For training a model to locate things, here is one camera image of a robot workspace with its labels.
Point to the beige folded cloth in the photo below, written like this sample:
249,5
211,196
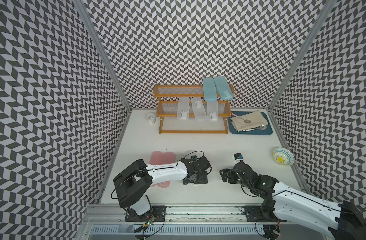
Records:
257,119

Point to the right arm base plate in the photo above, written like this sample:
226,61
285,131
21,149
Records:
255,213

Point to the wooden three-tier shelf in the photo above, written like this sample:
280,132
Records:
167,104

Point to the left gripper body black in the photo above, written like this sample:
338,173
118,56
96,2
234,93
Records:
201,178

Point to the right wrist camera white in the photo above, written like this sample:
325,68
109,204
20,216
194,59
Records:
238,158

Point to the metal spoon pink handle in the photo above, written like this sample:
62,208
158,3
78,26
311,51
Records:
245,120

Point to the dark teal tray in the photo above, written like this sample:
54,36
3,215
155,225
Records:
266,132

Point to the clear pencil case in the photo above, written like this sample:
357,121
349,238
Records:
183,108
198,109
189,151
212,111

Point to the clear plastic cup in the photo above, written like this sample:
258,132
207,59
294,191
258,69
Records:
151,118

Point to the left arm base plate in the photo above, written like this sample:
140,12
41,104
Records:
156,212

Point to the yellow patterned bowl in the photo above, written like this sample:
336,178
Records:
283,156

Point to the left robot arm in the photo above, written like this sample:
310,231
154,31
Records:
131,185

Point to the metal spoon on tray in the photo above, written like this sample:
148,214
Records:
262,128

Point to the pink pencil case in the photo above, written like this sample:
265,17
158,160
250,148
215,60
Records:
159,158
168,158

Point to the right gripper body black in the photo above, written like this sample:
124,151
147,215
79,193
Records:
233,178

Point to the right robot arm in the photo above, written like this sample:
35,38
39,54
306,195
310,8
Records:
283,203

